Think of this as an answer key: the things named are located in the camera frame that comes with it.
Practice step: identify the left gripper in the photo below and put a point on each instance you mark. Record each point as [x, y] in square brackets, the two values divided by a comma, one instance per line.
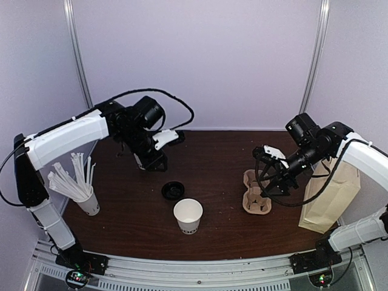
[150, 163]

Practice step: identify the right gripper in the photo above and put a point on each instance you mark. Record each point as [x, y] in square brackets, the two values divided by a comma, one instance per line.
[279, 180]

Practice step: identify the black plastic cup lid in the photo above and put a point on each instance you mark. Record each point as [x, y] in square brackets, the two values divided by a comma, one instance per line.
[173, 190]

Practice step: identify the white paper cup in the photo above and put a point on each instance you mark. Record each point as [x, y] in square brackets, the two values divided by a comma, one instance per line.
[188, 213]

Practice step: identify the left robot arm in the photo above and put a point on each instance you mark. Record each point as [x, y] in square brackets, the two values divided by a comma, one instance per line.
[130, 125]

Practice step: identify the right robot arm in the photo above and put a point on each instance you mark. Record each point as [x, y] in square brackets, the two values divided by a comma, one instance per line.
[315, 144]

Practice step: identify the cardboard cup carrier tray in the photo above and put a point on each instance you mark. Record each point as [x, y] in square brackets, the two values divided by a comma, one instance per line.
[252, 201]

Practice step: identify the brown paper bag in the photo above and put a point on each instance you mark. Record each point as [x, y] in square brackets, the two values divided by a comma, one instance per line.
[322, 213]

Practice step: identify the white cup holding straws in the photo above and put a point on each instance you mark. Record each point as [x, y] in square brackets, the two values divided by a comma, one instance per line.
[89, 205]

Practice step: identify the paper wrapped straws bundle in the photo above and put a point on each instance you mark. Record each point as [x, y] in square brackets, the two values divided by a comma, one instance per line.
[78, 187]

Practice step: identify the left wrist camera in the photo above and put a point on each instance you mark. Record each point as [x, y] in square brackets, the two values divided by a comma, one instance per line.
[168, 138]

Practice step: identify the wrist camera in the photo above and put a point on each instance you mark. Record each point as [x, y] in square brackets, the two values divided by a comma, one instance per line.
[270, 155]
[168, 138]

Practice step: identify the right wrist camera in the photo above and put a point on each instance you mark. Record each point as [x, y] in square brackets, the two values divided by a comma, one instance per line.
[270, 155]

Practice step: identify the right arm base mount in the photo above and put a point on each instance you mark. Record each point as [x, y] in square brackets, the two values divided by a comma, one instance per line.
[318, 264]

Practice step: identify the aluminium front rail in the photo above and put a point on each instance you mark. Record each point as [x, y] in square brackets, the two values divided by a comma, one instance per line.
[272, 273]

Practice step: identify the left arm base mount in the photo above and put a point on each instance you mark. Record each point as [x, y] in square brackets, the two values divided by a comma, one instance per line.
[83, 267]

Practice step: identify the right aluminium frame post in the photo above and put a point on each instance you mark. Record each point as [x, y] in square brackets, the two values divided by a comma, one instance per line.
[320, 38]

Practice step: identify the aluminium frame post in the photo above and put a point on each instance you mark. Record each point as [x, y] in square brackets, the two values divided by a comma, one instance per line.
[71, 23]
[320, 38]

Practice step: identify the left aluminium frame post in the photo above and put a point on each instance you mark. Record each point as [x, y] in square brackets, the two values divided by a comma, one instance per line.
[71, 23]

